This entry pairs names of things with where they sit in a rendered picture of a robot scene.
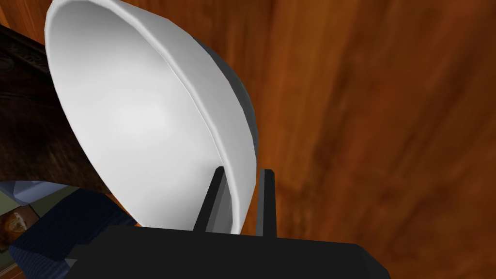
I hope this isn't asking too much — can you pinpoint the white bowl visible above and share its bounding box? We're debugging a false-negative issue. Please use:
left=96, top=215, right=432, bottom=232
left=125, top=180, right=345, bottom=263
left=44, top=0, right=260, bottom=235

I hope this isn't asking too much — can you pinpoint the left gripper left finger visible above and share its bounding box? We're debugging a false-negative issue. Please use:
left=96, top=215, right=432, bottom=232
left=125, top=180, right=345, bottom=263
left=193, top=166, right=233, bottom=235

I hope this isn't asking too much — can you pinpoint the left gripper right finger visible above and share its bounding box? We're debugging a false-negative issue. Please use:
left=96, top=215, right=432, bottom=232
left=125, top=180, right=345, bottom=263
left=255, top=169, right=278, bottom=238

